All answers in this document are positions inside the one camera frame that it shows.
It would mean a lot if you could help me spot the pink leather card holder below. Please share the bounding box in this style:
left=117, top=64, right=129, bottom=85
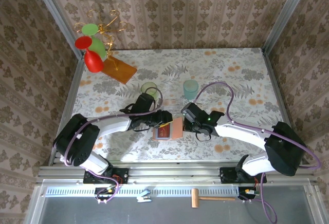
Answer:
left=152, top=117, right=184, bottom=142

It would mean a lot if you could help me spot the blue plastic cup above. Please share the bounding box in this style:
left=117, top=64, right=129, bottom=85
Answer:
left=182, top=80, right=198, bottom=101

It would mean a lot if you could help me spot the green plastic cup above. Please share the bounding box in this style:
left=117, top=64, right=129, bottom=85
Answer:
left=140, top=82, right=159, bottom=100

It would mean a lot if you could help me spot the wooden mallet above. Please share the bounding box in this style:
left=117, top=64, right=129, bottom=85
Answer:
left=191, top=188, right=236, bottom=209

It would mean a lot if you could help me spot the blue and white stapler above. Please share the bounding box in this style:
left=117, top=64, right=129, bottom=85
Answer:
left=136, top=188, right=152, bottom=203

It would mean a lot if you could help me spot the red plastic wine glass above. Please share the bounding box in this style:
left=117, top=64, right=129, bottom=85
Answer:
left=75, top=35, right=104, bottom=73

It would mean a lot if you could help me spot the grey metal shelf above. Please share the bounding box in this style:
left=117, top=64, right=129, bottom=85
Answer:
left=24, top=179, right=329, bottom=224

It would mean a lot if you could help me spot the green plastic wine glass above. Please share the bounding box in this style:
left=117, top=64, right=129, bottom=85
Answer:
left=81, top=23, right=107, bottom=60

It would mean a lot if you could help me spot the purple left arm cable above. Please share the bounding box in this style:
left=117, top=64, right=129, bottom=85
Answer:
left=62, top=87, right=165, bottom=204

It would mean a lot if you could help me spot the aluminium mounting rail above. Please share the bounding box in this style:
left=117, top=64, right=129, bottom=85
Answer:
left=35, top=163, right=318, bottom=185

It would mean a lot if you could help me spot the gold wire rack wooden base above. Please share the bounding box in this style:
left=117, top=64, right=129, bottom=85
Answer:
left=74, top=9, right=138, bottom=85

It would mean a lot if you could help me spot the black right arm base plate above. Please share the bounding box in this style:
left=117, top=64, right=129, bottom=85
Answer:
left=220, top=166, right=267, bottom=184

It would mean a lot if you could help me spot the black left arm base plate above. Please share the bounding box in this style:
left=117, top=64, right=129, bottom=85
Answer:
left=83, top=167, right=129, bottom=184

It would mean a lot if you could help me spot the white slotted cable duct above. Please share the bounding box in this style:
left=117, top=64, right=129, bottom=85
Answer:
left=45, top=186, right=241, bottom=198

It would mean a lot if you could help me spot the black connector block with wires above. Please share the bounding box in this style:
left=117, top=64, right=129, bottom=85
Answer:
left=237, top=187, right=261, bottom=201
left=94, top=186, right=119, bottom=204

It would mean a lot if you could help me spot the aluminium table side rail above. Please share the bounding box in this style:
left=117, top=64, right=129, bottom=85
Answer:
left=48, top=54, right=87, bottom=167
left=261, top=48, right=305, bottom=165

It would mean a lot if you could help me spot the aluminium frame post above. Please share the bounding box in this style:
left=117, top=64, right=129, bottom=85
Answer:
left=261, top=0, right=314, bottom=55
left=27, top=0, right=87, bottom=61

